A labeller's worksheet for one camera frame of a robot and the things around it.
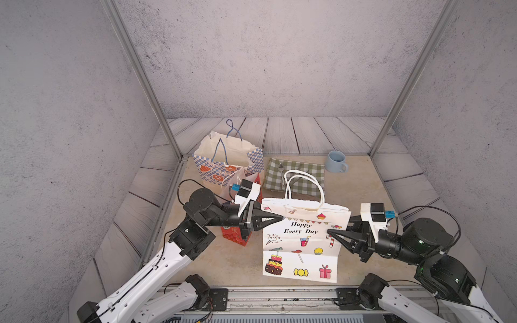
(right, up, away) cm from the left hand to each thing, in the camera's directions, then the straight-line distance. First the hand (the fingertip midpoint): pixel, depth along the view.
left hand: (280, 223), depth 50 cm
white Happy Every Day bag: (+6, -7, +4) cm, 10 cm away
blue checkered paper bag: (-23, +19, +32) cm, 44 cm away
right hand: (+13, -1, +1) cm, 13 cm away
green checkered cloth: (+3, +14, +64) cm, 65 cm away
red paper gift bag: (-17, -14, +36) cm, 42 cm away
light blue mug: (+34, +17, +59) cm, 70 cm away
